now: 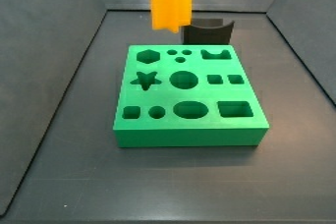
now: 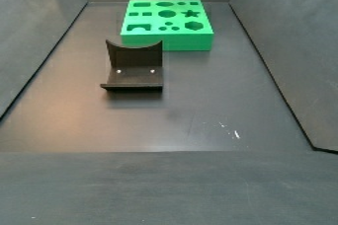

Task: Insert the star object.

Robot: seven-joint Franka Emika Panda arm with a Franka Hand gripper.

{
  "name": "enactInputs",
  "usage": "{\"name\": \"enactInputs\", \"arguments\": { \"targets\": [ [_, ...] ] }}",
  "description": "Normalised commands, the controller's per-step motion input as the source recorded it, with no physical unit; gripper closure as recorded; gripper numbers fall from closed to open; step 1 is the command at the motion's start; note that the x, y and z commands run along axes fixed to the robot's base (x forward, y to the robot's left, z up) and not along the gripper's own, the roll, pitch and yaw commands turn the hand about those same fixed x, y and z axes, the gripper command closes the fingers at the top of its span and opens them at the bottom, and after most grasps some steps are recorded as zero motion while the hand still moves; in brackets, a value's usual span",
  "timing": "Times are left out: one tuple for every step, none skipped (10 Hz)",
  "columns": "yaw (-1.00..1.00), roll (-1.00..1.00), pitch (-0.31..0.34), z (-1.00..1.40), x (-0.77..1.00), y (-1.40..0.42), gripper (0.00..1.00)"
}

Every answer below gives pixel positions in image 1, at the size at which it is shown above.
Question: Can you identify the green shape sorter block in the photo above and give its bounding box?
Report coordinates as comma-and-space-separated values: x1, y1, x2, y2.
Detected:
113, 45, 269, 147

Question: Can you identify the black curved holder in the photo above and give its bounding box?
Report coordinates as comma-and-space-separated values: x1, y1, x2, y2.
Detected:
181, 19, 234, 45

